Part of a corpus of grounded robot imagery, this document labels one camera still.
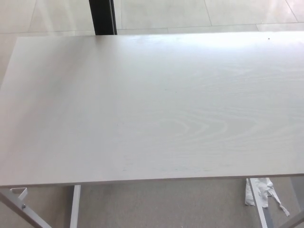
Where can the white straight table bar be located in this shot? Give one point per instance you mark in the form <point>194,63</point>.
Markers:
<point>75,206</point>

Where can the white slanted table leg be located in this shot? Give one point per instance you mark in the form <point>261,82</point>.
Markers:
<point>17,211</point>
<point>261,218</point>

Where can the black vertical pillar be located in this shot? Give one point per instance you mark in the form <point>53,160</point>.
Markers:
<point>102,17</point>

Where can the white torn paper scrap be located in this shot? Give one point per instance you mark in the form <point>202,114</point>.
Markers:
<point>262,188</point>

